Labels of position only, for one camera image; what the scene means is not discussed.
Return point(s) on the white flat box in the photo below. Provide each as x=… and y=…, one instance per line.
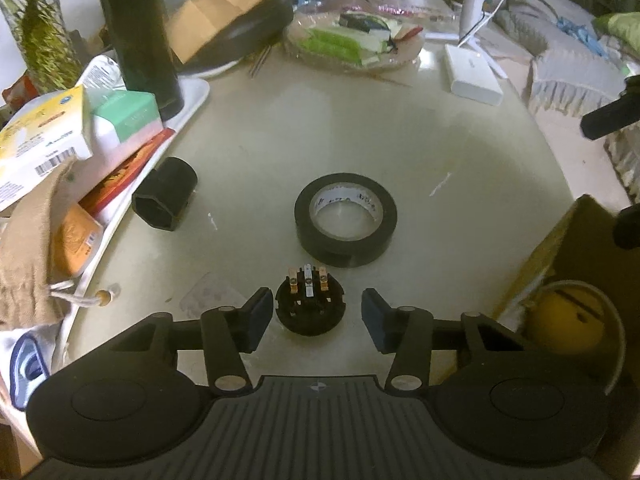
x=472, y=75

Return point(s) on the pink glitter wrapper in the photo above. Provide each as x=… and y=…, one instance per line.
x=400, y=8

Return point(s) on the clear plastic bag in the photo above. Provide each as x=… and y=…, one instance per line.
x=212, y=295

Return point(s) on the blue cloth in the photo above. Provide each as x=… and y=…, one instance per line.
x=575, y=30

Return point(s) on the green tissue pack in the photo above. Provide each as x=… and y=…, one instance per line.
x=127, y=120

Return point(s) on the white and blue face mask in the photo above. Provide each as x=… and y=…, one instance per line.
x=22, y=365

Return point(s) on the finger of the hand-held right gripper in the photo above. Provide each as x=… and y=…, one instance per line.
x=607, y=120
x=629, y=227

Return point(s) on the black thermos bottle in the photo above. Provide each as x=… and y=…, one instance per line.
x=137, y=35

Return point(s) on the black plug connector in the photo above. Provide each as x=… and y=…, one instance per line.
x=310, y=305

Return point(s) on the yellow and white box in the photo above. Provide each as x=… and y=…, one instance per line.
x=40, y=145

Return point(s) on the bundle of thin sticks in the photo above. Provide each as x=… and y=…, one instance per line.
x=260, y=62

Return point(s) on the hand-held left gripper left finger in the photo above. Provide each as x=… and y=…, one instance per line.
x=257, y=317

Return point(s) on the green snack packets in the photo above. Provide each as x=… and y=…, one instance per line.
x=332, y=45

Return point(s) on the glass vase with plant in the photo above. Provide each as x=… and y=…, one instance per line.
x=35, y=25

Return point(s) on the red book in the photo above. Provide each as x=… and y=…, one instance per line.
x=125, y=172

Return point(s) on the grey fringed sofa cover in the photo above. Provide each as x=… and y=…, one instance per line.
x=570, y=75

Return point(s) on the black tape roll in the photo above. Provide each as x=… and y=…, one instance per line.
x=345, y=250

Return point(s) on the orange packet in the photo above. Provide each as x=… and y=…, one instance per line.
x=75, y=242

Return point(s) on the yellow round toy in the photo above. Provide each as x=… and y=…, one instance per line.
x=565, y=320

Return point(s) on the clear plastic snack plate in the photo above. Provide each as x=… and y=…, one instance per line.
x=410, y=50

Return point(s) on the black hexagonal sleeve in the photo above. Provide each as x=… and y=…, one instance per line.
x=165, y=192

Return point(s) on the brown paper envelope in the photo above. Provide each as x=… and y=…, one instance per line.
x=225, y=5

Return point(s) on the brown cardboard box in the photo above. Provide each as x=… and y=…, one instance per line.
x=560, y=240

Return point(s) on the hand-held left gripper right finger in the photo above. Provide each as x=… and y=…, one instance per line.
x=375, y=320

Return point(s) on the black snack packet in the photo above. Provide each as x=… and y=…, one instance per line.
x=362, y=21

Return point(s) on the green pillow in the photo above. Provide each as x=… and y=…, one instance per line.
x=617, y=27

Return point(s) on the white tray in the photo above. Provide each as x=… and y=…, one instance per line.
x=192, y=95

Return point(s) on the white plate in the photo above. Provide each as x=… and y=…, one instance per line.
x=220, y=68

